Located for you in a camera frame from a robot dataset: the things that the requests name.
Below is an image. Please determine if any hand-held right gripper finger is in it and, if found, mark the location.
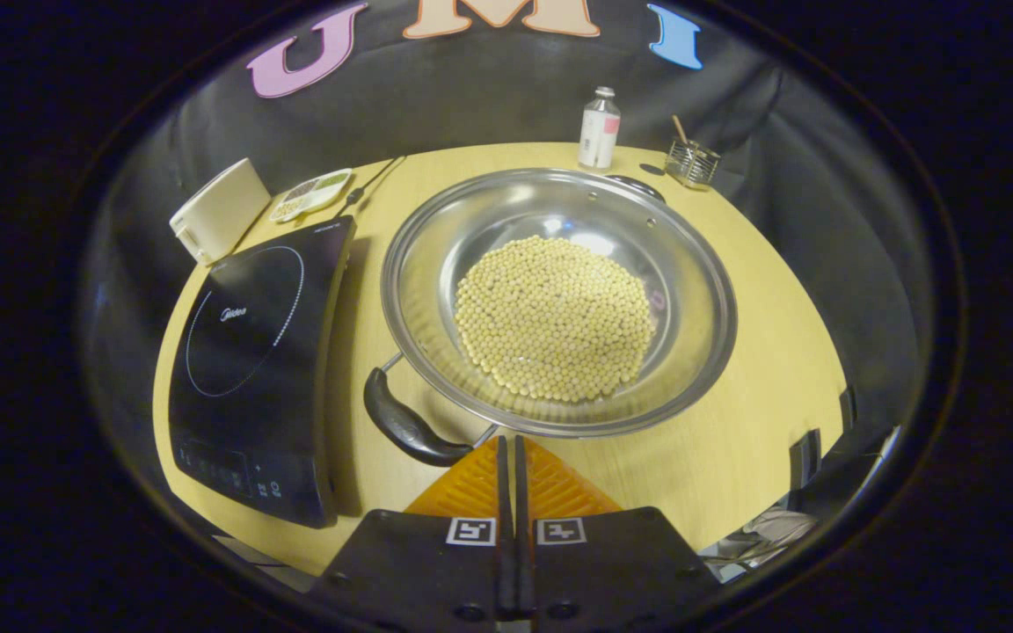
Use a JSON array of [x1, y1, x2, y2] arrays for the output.
[[515, 435, 724, 630], [309, 435, 516, 630]]

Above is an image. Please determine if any steel pot with black handles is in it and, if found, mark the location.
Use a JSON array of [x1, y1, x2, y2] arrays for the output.
[[363, 167, 739, 469]]

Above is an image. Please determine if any black induction cooktop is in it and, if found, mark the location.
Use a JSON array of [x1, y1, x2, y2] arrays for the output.
[[168, 215, 358, 530]]

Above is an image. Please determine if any pile of yellow soybeans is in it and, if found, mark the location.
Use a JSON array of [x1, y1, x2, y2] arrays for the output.
[[454, 235, 659, 404]]

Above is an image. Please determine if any pale floor clutter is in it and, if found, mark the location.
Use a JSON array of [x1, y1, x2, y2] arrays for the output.
[[707, 508, 820, 581]]

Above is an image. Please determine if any dark chair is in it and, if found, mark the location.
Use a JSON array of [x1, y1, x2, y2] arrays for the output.
[[788, 387, 903, 524]]

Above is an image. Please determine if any white divided dish of beans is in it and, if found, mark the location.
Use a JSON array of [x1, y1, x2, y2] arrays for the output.
[[269, 168, 353, 223]]

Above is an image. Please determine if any clear bottle with pink label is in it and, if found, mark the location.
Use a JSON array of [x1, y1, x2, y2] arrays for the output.
[[578, 86, 622, 171]]

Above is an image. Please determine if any white toaster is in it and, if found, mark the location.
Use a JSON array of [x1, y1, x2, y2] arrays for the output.
[[169, 157, 273, 266]]

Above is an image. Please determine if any black power cable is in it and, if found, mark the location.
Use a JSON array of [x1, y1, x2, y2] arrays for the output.
[[331, 156, 406, 221]]

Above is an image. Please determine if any metal wire utensil holder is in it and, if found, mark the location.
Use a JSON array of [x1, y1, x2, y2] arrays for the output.
[[665, 139, 723, 191]]

